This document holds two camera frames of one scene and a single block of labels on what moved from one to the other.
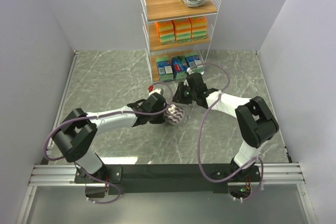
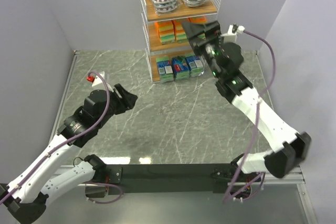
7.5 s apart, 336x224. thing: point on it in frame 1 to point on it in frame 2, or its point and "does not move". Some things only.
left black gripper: x=163 y=114 to x=118 y=100
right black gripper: x=182 y=94 to x=203 y=38
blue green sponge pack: x=179 y=66 does not move
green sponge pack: x=165 y=69 does not move
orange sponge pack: x=166 y=31 does not move
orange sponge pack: x=182 y=30 does not move
